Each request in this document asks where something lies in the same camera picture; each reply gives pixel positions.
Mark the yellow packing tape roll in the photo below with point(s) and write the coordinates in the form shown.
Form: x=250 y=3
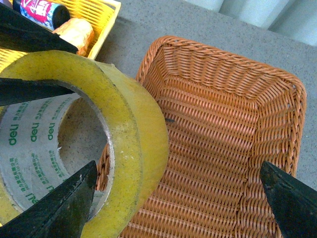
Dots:
x=30 y=162

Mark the brown wicker basket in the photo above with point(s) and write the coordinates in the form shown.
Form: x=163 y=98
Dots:
x=225 y=115

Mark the toy bread piece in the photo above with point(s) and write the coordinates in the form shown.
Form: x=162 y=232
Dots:
x=78 y=32

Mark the small pink drink can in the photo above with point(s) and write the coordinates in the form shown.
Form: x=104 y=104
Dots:
x=46 y=13

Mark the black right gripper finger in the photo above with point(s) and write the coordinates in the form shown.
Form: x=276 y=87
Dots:
x=13 y=91
x=21 y=34
x=293 y=203
x=62 y=213

